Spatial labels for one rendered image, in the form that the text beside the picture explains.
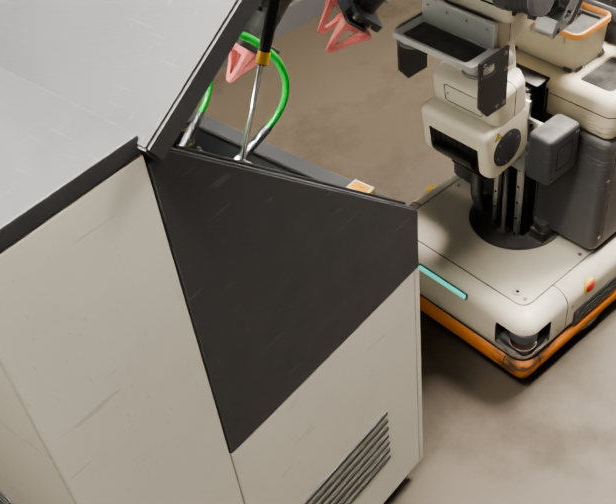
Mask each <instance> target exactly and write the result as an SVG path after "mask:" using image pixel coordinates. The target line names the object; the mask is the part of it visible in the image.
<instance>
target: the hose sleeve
mask: <svg viewBox="0 0 616 504"><path fill-rule="evenodd" d="M271 131H272V129H270V128H269V127H268V126H267V125H266V124H264V125H263V126H262V128H260V130H259V131H258V132H257V133H256V134H255V136H254V137H253V138H252V139H251V140H250V141H249V143H248V147H247V152H246V157H245V160H246V159H247V158H248V157H249V156H250V155H251V154H252V153H253V151H254V150H255V149H256V148H257V147H258V146H259V145H260V143H261V142H262V141H263V140H264V139H265V138H266V137H267V136H268V134H269V133H270V132H271Z"/></svg>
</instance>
